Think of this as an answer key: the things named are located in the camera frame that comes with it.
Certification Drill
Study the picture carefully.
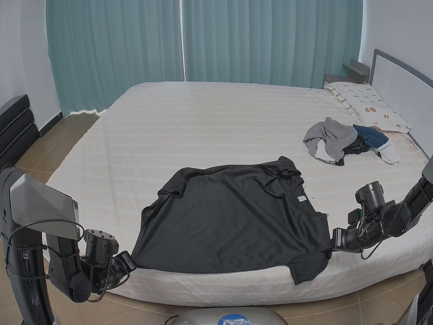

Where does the bed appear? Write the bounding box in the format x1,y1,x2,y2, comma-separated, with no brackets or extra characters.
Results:
44,49,433,307

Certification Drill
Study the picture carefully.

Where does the black T-shirt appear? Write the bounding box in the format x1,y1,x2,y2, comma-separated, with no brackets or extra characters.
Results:
130,156,332,285

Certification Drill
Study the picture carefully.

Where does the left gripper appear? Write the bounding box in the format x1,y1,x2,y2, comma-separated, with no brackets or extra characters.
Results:
108,250,137,282

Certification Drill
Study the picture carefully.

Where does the black chest of drawers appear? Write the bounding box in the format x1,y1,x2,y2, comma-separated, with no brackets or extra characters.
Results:
0,94,40,172

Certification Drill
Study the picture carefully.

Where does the blue-green curtain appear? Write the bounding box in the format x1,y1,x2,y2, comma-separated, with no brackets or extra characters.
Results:
46,0,186,116
182,0,364,89

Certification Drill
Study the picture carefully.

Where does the white printed pillow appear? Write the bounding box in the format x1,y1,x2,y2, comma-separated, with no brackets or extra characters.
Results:
324,81,411,134

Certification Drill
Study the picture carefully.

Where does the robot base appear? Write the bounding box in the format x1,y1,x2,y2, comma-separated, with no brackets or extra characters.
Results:
169,307,283,325

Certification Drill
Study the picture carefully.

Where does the black cable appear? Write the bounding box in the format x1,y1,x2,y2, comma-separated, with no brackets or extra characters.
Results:
7,219,85,250
360,244,378,260

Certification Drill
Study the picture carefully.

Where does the grey bedside table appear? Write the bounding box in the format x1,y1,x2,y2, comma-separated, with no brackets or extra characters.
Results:
324,59,371,85

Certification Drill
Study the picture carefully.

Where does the pile of clothes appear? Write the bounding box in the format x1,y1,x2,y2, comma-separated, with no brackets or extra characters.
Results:
303,116,400,167

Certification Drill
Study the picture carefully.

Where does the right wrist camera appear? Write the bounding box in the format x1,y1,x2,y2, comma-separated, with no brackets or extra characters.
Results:
347,209,362,228

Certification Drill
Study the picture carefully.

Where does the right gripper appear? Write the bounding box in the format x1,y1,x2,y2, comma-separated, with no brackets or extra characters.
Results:
331,227,364,252

